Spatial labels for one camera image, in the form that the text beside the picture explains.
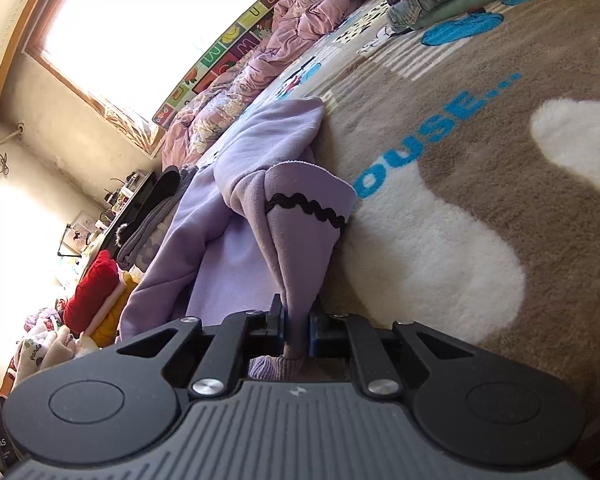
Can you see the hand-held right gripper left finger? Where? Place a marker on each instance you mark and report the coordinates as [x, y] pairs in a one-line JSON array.
[[281, 322]]

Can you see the white panda print garment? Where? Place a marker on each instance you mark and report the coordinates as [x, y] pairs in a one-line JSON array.
[[32, 355]]

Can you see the purple floral duvet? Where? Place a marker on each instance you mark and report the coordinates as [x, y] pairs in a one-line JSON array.
[[300, 25]]

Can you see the pink folded garment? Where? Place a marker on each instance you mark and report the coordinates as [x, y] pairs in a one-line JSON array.
[[117, 295]]

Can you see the grey-green folded garment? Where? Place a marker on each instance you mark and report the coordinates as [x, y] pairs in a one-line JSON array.
[[470, 2]]

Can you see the dark desk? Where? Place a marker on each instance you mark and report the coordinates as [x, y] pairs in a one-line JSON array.
[[134, 200]]

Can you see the window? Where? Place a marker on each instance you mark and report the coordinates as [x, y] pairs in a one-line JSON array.
[[144, 25]]

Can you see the purple sweatshirt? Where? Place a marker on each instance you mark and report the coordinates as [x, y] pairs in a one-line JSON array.
[[219, 240]]

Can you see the beige folded garment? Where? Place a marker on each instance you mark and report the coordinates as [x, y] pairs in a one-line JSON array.
[[59, 347]]

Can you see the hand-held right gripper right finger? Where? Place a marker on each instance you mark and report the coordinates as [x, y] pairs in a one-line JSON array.
[[314, 332]]

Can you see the group of small desk items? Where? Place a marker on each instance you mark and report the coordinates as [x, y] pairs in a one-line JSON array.
[[124, 190]]

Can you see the red sweater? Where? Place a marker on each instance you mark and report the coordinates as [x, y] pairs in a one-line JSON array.
[[92, 290]]

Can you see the colourful alphabet play mat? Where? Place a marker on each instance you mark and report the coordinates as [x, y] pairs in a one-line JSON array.
[[219, 55]]

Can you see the grey folded garment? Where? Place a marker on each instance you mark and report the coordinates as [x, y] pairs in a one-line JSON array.
[[147, 235]]

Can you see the white picture board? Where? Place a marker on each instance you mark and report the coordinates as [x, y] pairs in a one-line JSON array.
[[79, 232]]

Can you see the cartoon mouse blanket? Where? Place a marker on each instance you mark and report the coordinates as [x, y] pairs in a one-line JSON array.
[[455, 185]]

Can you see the black folded garment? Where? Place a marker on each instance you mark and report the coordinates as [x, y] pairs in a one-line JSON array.
[[154, 195]]

